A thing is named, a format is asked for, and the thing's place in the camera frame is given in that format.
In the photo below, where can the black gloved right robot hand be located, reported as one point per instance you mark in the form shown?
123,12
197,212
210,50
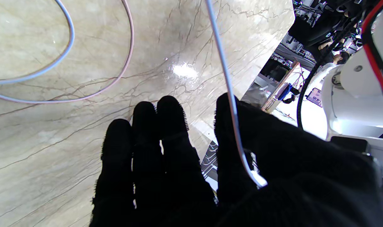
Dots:
273,176

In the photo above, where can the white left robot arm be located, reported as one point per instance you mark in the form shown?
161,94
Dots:
355,101

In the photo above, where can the small blue item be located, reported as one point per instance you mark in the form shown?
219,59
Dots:
286,91

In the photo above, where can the light wooden board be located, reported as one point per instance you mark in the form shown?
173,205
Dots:
281,88

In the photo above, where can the person in white shirt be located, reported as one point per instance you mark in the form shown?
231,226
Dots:
342,58

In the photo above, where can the black office chair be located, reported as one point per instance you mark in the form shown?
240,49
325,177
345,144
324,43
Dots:
308,30

